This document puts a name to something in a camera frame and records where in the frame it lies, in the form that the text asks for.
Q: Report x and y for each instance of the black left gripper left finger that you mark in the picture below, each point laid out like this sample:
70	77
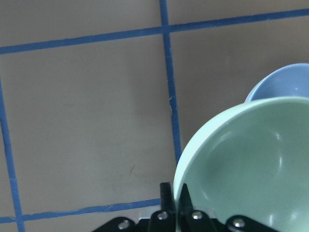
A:
164	220

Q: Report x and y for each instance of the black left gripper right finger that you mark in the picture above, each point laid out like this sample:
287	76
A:
190	219

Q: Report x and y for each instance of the green bowl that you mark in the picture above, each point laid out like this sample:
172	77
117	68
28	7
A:
252	160

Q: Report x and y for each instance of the blue bowl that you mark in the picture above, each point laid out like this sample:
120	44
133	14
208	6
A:
288	81

